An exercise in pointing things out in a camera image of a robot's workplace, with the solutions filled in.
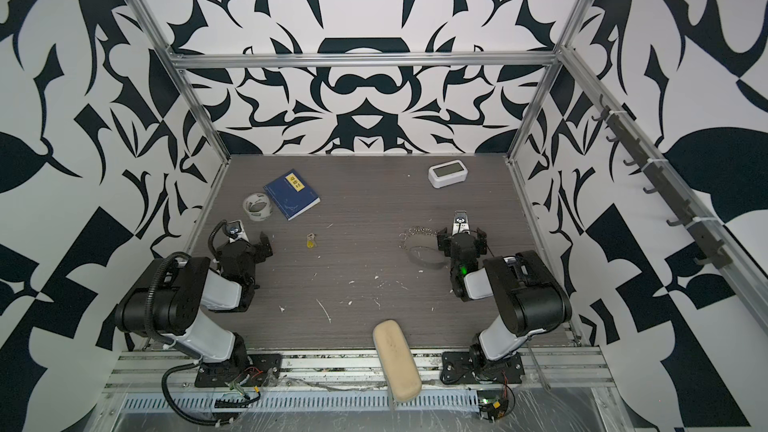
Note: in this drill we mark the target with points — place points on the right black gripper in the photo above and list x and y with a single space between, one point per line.
447 242

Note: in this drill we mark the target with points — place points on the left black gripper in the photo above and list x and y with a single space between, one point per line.
256 250

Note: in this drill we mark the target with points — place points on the metal plate with keyrings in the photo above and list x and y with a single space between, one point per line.
421 247

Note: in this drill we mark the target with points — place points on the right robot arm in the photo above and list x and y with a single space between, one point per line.
529 299

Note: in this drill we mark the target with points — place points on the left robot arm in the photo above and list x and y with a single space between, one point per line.
169 302

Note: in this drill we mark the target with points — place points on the clear tape roll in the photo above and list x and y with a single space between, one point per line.
258 207

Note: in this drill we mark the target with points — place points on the blue book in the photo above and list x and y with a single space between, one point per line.
291 194

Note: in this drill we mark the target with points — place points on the white digital clock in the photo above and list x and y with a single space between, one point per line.
447 174

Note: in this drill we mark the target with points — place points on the beige glasses case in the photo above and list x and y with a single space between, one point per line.
397 361

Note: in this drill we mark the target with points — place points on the small circuit board left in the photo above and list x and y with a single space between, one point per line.
238 401

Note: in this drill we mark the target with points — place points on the small circuit board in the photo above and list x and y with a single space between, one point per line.
495 408
238 401

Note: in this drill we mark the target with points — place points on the small circuit board right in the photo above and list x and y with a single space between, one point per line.
495 408

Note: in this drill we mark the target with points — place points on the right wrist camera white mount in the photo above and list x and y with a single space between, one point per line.
460 222

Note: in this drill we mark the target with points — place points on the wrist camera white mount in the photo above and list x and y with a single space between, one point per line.
234 230
460 222

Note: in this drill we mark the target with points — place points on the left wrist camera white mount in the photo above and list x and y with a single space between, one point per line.
234 230

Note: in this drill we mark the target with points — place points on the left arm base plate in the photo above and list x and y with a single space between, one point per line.
261 369

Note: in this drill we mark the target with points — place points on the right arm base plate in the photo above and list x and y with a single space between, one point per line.
462 368

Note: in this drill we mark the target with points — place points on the white slotted cable duct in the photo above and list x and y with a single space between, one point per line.
325 401

